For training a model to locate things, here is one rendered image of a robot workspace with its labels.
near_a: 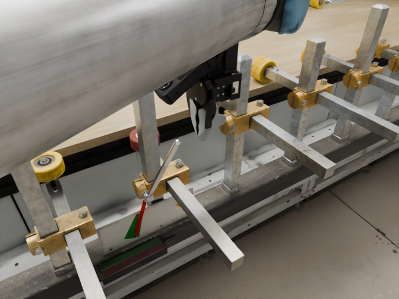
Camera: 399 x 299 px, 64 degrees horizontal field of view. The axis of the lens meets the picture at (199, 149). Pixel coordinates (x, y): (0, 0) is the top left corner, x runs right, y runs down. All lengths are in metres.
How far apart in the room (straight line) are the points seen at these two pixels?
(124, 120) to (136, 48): 0.78
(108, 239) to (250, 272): 0.96
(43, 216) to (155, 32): 0.59
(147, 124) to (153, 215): 0.27
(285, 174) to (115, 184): 0.54
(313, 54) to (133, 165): 0.61
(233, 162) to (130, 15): 0.75
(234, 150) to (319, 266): 1.02
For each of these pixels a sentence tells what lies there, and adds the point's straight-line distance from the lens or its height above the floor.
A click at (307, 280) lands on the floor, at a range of 1.69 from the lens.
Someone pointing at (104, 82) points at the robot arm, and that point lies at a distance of 0.16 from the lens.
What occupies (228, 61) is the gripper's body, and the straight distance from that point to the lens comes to 0.61.
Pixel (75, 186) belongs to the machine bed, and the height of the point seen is 0.75.
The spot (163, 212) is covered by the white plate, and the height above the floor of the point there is 0.76.
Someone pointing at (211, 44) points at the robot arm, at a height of 1.31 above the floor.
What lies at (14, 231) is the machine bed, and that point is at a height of 0.68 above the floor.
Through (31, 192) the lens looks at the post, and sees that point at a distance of 0.68.
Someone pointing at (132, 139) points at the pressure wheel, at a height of 0.91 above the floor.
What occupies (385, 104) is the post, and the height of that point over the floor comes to 0.78.
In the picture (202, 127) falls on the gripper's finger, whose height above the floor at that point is 1.04.
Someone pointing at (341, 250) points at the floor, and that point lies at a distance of 1.85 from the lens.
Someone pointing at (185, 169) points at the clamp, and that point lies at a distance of 0.79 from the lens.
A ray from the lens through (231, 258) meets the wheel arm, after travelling 0.64.
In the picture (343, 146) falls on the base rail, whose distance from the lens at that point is 1.28.
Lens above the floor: 1.38
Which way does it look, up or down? 37 degrees down
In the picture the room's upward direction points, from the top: straight up
